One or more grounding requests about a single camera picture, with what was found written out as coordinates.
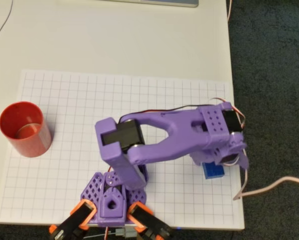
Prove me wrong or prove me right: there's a grey cable connector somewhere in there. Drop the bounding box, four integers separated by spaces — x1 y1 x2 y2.
115 226 138 239

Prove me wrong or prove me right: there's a white grid paper sheet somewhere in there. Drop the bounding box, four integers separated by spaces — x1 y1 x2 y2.
0 69 243 229

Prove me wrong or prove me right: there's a black forearm servo wire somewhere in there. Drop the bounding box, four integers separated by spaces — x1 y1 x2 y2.
136 103 215 118

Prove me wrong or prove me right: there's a thin grey cable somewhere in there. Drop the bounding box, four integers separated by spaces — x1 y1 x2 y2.
0 0 14 44

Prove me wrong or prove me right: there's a red cup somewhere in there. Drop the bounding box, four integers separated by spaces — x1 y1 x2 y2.
0 100 53 159

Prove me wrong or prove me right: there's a white red gripper servo wire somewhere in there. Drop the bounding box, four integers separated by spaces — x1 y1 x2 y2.
211 96 248 131

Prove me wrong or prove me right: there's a silver laptop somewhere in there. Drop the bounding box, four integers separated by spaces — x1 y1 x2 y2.
56 0 199 8

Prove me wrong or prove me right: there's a blue toy brick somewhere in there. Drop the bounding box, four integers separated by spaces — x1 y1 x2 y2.
201 161 226 180

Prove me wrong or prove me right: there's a pink cable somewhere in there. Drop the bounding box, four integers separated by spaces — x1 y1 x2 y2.
226 0 299 202

